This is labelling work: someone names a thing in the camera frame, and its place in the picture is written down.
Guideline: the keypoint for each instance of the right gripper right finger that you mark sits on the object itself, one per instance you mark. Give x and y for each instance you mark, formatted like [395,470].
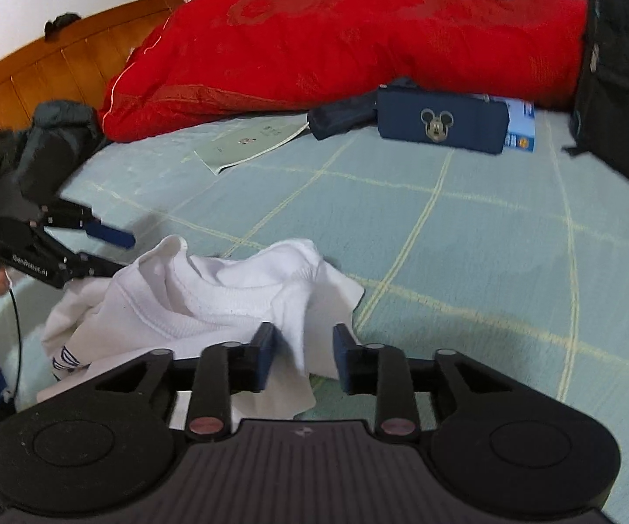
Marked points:
[381,371]

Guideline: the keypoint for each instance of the wooden headboard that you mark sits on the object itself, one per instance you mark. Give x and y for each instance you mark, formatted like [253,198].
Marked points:
[77,62]

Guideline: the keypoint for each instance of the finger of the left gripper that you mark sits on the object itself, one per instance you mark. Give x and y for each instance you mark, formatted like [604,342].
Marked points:
[107,232]
[84,265]

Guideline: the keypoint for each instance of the dark jacket pile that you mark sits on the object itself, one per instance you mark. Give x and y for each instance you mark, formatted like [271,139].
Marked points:
[36,162]

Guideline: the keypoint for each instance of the pale green paper sheet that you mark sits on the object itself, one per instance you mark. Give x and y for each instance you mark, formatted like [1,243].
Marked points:
[256,137]

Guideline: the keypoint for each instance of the red quilt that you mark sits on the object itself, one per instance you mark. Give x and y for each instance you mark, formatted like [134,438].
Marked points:
[213,59]

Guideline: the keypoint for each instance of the dark folded cloth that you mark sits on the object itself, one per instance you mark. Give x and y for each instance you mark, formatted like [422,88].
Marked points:
[339,117]

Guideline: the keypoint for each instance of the light green checked bedsheet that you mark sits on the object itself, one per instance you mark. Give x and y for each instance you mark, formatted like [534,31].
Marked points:
[503,279]

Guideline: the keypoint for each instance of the white sweatshirt blue print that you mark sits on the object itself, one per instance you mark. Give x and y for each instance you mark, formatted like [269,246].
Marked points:
[171,299]

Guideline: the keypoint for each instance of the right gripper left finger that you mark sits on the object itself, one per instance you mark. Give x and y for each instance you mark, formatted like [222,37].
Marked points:
[224,370]

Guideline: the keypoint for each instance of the black item on headboard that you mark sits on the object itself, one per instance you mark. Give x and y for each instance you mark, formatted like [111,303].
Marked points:
[59,23]

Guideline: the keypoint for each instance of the navy mickey mouse pouch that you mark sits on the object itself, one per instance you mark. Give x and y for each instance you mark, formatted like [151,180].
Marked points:
[477,124]

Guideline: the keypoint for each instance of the light blue box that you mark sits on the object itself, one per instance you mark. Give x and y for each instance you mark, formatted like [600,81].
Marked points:
[521,134]

